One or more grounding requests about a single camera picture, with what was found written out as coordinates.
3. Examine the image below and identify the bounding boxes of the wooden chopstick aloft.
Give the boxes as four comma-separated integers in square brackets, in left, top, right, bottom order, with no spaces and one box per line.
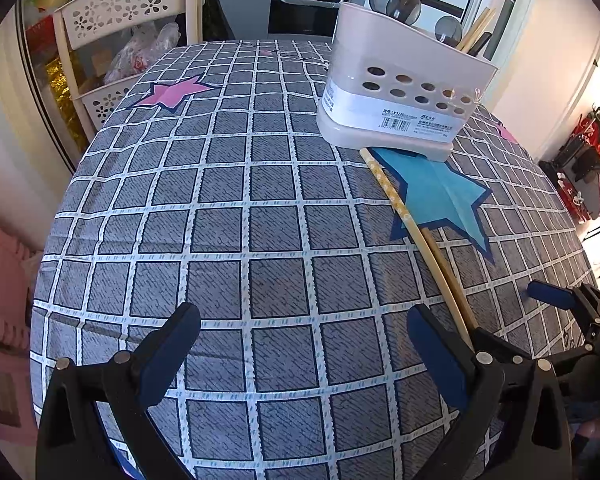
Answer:
[456,8,495,53]

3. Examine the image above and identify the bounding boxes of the blue star sticker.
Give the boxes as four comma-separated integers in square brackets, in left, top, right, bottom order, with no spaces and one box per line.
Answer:
[370,148,494,262]

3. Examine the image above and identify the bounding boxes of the dark grey spoon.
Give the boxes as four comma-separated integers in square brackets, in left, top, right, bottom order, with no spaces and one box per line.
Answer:
[386,0,422,26]

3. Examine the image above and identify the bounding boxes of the grey checked tablecloth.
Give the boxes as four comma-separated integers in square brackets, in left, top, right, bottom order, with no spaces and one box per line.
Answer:
[28,38,598,480]

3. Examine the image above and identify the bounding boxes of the red bags on floor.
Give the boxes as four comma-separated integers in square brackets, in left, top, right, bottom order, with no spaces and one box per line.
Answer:
[539,107,600,223]

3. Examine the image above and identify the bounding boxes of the small pink star sticker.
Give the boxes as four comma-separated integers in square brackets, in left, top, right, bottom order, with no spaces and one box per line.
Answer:
[498,122,518,144]

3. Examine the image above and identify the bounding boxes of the black built-in oven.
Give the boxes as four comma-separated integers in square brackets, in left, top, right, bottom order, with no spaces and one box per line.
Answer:
[268,0,347,37]

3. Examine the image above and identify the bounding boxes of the cream perforated storage rack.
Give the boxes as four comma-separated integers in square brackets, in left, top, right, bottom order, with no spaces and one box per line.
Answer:
[51,0,206,141]

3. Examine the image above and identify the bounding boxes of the white plastic utensil holder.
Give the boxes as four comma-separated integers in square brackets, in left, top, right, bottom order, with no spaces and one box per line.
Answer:
[316,3,496,162]

